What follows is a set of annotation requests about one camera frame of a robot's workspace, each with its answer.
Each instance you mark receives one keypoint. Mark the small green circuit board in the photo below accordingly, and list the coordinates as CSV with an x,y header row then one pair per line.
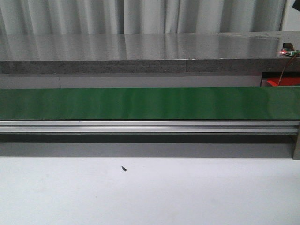
x,y
287,52

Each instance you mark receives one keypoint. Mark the white curtain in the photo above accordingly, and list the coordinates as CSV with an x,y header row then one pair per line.
x,y
139,16

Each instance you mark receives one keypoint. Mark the green conveyor belt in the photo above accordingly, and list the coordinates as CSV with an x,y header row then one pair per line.
x,y
203,103

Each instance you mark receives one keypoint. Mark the grey stone counter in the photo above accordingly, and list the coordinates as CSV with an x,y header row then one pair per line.
x,y
146,53

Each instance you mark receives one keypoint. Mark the red plastic tray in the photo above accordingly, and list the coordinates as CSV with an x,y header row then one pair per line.
x,y
273,82

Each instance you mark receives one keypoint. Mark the small black sensor module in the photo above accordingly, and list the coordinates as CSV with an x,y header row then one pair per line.
x,y
288,46

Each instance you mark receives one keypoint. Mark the aluminium conveyor frame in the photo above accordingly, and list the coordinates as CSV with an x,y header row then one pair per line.
x,y
151,138

